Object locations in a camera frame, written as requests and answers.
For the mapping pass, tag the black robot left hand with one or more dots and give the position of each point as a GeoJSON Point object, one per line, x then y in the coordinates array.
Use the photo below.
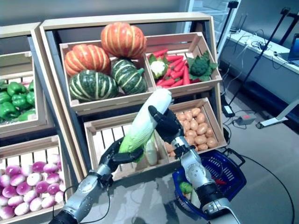
{"type": "Point", "coordinates": [109, 161]}

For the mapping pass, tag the open grey laptop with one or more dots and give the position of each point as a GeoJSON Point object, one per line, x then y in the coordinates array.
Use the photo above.
{"type": "Point", "coordinates": [294, 49]}

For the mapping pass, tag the orange striped pumpkin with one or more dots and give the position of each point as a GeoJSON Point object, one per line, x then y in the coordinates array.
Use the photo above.
{"type": "Point", "coordinates": [123, 39]}
{"type": "Point", "coordinates": [86, 59]}

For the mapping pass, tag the white cauliflower green leaves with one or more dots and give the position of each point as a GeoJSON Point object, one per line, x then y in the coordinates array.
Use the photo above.
{"type": "Point", "coordinates": [158, 66]}

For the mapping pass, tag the wooden carrot crate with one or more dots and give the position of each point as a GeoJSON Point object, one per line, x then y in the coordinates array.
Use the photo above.
{"type": "Point", "coordinates": [194, 87]}

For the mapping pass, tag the wide slatted wooden crate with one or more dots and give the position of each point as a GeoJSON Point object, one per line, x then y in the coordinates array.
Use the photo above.
{"type": "Point", "coordinates": [107, 123]}

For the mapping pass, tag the wooden potato crate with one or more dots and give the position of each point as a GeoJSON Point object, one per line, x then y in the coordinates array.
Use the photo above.
{"type": "Point", "coordinates": [213, 121]}

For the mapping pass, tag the wooden green pepper crate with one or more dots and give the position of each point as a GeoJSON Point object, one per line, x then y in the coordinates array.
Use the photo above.
{"type": "Point", "coordinates": [23, 126]}

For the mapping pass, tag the green striped pumpkin with stem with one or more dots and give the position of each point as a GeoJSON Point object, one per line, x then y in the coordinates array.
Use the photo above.
{"type": "Point", "coordinates": [128, 77]}

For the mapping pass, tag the green broccoli with leaves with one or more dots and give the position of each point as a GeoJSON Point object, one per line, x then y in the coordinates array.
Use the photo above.
{"type": "Point", "coordinates": [199, 66]}

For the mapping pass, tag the long red chili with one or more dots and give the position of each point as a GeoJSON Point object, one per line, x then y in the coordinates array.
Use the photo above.
{"type": "Point", "coordinates": [220, 182]}

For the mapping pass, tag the blue plastic shopping basket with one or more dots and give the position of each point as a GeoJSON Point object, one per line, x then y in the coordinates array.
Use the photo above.
{"type": "Point", "coordinates": [236, 182]}

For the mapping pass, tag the black power adapter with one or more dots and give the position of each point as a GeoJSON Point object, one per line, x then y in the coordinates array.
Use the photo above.
{"type": "Point", "coordinates": [229, 110]}

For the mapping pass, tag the pile of purple white turnips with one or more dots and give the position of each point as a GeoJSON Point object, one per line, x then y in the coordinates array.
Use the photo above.
{"type": "Point", "coordinates": [35, 186]}

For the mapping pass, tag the grey power strip red switch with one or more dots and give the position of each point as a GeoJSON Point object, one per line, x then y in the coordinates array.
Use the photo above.
{"type": "Point", "coordinates": [245, 119]}

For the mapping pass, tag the pile of red carrots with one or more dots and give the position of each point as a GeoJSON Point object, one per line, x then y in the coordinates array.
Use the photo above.
{"type": "Point", "coordinates": [175, 70]}

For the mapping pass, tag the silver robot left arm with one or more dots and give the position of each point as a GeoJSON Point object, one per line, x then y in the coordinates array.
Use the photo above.
{"type": "Point", "coordinates": [81, 200]}

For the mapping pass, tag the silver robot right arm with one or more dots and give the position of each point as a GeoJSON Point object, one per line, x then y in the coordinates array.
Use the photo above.
{"type": "Point", "coordinates": [198, 172]}

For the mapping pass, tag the white desk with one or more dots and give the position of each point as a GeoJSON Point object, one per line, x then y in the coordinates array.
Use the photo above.
{"type": "Point", "coordinates": [247, 38]}

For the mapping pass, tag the green bell pepper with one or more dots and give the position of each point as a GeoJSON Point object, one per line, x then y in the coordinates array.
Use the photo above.
{"type": "Point", "coordinates": [19, 100]}
{"type": "Point", "coordinates": [30, 98]}
{"type": "Point", "coordinates": [2, 85]}
{"type": "Point", "coordinates": [185, 187]}
{"type": "Point", "coordinates": [15, 88]}
{"type": "Point", "coordinates": [26, 115]}
{"type": "Point", "coordinates": [4, 97]}
{"type": "Point", "coordinates": [31, 85]}
{"type": "Point", "coordinates": [8, 111]}

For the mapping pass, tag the wooden turnip crate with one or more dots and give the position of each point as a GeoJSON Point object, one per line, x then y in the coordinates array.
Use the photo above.
{"type": "Point", "coordinates": [28, 145]}

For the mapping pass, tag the wooden display rack dark frame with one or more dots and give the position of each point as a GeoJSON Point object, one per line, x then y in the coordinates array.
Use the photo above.
{"type": "Point", "coordinates": [126, 17]}

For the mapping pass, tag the tall black tripod stand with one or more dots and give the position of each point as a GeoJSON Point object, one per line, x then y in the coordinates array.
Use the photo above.
{"type": "Point", "coordinates": [257, 58]}

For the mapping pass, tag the white framed glass door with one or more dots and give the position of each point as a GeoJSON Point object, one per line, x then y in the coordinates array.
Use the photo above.
{"type": "Point", "coordinates": [190, 11]}

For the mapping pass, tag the large green striped pumpkin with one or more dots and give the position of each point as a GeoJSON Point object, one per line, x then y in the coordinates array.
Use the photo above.
{"type": "Point", "coordinates": [93, 86]}

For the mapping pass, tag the pile of brown potatoes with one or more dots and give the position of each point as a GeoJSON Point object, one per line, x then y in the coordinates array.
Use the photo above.
{"type": "Point", "coordinates": [198, 130]}

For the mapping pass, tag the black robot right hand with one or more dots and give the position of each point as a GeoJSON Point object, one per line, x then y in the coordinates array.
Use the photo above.
{"type": "Point", "coordinates": [169, 126]}

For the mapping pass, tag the wooden pumpkin crate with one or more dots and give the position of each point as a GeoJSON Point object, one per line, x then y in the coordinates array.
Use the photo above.
{"type": "Point", "coordinates": [105, 102]}

